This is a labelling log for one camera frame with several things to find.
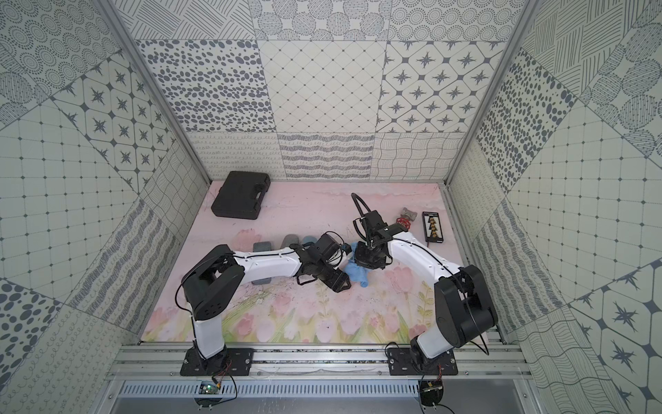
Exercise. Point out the black box with figures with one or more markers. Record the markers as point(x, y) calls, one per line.
point(432, 226)

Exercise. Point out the controller board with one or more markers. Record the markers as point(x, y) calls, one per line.
point(430, 393)
point(208, 395)

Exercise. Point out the left controller board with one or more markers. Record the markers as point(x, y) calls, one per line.
point(208, 395)

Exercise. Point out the right controller board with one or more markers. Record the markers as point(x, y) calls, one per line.
point(430, 393)

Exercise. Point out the white vent grille strip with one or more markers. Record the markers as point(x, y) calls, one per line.
point(399, 388)

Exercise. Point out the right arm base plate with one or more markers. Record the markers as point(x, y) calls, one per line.
point(403, 361)

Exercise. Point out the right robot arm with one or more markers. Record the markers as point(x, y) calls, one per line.
point(463, 306)

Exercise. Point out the blue microfiber cloth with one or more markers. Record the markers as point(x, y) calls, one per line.
point(355, 272)

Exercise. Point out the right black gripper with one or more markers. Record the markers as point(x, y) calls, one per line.
point(359, 257)

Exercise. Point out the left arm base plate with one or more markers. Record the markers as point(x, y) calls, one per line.
point(216, 361)

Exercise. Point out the aluminium rail frame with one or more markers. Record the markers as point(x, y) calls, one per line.
point(163, 361)

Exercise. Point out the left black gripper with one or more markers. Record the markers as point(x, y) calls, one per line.
point(336, 277)

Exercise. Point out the black plastic tool case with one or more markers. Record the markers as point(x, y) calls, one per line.
point(241, 195)

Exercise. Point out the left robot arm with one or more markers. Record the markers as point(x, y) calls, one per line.
point(210, 286)

